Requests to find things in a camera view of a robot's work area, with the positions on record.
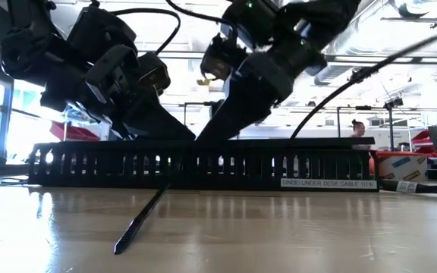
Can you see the black camera stand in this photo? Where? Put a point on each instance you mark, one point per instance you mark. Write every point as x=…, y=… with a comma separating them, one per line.
x=391, y=129

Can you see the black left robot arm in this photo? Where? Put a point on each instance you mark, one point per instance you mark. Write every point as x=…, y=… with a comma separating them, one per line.
x=32, y=49

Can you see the long ceiling light strip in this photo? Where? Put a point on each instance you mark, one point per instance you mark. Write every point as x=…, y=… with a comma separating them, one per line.
x=431, y=60

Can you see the person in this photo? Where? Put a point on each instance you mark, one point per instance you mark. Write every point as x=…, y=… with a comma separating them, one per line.
x=358, y=127

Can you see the silver ventilation duct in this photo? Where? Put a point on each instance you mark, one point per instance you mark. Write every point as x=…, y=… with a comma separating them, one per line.
x=378, y=30

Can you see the clear safety glasses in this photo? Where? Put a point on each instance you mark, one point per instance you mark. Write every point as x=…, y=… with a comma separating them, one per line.
x=13, y=184

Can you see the red plastic case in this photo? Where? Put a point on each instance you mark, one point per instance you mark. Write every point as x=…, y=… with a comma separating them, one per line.
x=70, y=133

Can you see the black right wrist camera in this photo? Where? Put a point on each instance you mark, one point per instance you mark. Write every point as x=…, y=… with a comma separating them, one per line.
x=218, y=57

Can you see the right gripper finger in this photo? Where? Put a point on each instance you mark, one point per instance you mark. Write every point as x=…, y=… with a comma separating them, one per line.
x=237, y=110

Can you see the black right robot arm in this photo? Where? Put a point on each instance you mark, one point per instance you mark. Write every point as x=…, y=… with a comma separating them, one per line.
x=317, y=19

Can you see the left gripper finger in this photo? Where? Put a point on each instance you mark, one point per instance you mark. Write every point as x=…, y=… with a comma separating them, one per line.
x=154, y=125

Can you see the red workbench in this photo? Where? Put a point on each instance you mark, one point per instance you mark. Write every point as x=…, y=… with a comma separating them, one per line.
x=421, y=142

